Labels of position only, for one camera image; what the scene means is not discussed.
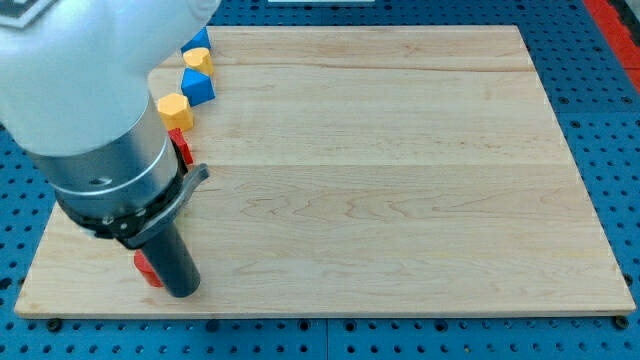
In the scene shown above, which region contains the light wooden board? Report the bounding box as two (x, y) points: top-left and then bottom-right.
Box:
(15, 26), (636, 319)

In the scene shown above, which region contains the red block near tool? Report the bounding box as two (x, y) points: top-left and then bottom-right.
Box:
(133, 249), (163, 288)

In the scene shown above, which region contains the blue block at top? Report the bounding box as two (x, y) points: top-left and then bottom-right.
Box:
(180, 27), (211, 54)

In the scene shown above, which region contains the yellow heart block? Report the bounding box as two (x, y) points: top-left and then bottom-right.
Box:
(182, 47), (214, 76)

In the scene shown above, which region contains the yellow hexagon block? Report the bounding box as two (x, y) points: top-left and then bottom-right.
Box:
(157, 93), (194, 131)

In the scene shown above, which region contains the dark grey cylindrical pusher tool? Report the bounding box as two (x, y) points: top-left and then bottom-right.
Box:
(141, 224), (201, 298)

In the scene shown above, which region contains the red tape strip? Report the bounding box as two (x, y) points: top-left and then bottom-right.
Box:
(583, 0), (639, 90)

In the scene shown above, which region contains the blue triangular block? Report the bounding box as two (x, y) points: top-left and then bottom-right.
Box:
(180, 68), (216, 107)

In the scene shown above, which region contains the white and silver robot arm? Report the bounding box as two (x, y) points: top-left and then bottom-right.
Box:
(1, 0), (219, 249)

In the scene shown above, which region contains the red block behind arm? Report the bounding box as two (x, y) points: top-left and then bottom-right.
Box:
(168, 128), (194, 165)

